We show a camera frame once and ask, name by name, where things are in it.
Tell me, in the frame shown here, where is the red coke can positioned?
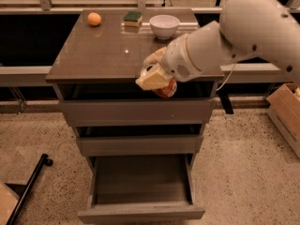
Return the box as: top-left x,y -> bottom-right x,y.
148,77 -> 177,98

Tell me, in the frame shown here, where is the grey top drawer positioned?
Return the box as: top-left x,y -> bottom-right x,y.
60,82 -> 214,127

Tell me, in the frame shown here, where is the green yellow sponge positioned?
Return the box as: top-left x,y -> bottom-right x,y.
124,11 -> 143,27

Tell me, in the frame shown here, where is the grey bottom drawer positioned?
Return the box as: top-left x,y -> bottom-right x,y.
78,155 -> 204,224

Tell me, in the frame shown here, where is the grey drawer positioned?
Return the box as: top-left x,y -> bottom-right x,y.
78,155 -> 204,224
76,124 -> 203,157
60,82 -> 214,127

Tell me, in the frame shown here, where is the grey middle drawer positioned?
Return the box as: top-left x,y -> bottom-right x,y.
76,124 -> 203,157

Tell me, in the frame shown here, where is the cardboard box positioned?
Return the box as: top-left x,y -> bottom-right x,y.
267,83 -> 300,158

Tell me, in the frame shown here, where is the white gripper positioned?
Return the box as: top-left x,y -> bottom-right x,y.
135,34 -> 201,91

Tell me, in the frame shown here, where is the grey drawer cabinet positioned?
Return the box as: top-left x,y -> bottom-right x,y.
45,7 -> 225,225

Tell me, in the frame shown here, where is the orange fruit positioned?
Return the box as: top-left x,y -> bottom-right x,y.
87,12 -> 101,26

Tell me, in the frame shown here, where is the white cable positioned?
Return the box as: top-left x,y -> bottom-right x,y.
215,63 -> 237,93

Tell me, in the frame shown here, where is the white bowl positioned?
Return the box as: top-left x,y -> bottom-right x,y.
149,15 -> 180,39

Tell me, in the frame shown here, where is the grey window rail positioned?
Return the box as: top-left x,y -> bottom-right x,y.
0,63 -> 291,87

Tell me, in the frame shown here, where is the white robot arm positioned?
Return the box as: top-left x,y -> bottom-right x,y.
136,0 -> 300,90

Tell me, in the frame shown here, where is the black metal bar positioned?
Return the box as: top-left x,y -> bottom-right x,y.
6,154 -> 53,225

